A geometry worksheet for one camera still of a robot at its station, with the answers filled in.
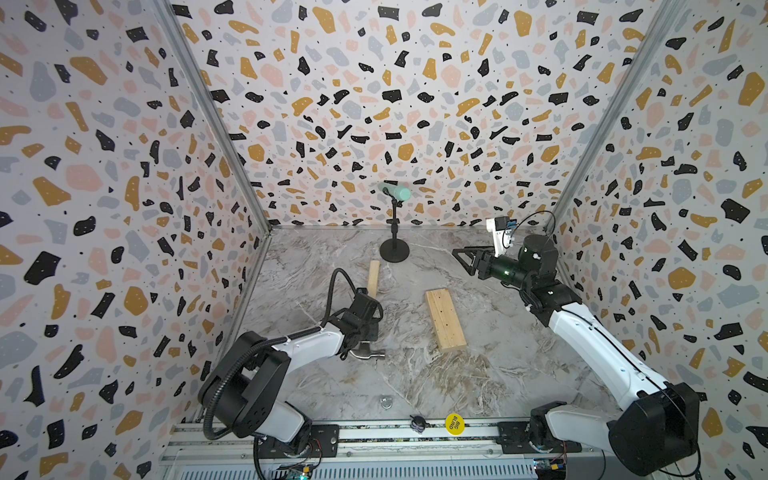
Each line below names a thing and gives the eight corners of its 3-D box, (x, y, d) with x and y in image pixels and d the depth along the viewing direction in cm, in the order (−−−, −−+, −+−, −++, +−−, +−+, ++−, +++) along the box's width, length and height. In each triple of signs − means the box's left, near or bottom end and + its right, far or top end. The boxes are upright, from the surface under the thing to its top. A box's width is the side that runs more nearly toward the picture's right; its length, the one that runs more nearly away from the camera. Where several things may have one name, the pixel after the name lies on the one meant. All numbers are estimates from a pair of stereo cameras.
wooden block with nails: (440, 353, 91) (442, 347, 88) (425, 297, 104) (426, 291, 100) (465, 348, 92) (467, 342, 89) (446, 294, 105) (448, 287, 101)
